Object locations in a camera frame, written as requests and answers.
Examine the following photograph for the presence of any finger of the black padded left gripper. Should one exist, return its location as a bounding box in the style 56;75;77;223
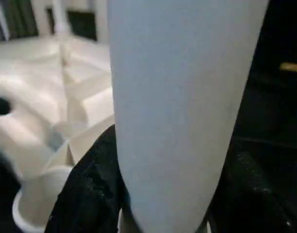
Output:
0;95;11;117

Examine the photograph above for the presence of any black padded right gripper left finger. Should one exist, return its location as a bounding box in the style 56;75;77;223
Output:
43;123;130;233

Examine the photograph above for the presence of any grey curtain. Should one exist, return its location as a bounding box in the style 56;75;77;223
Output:
0;0;40;42

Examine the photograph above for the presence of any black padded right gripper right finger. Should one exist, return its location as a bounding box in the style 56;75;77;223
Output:
206;137;297;233

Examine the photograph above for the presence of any white plastic table top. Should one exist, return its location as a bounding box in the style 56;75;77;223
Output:
0;33;117;232

